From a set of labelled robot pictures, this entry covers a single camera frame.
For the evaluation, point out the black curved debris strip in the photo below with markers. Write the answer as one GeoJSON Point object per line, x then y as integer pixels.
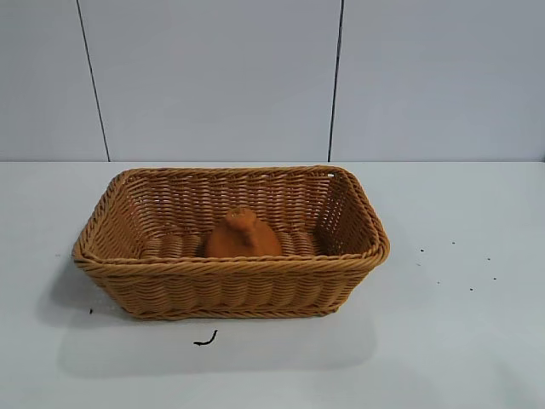
{"type": "Point", "coordinates": [210, 339]}

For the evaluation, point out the brown wicker basket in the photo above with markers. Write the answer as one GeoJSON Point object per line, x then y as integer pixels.
{"type": "Point", "coordinates": [230, 281]}

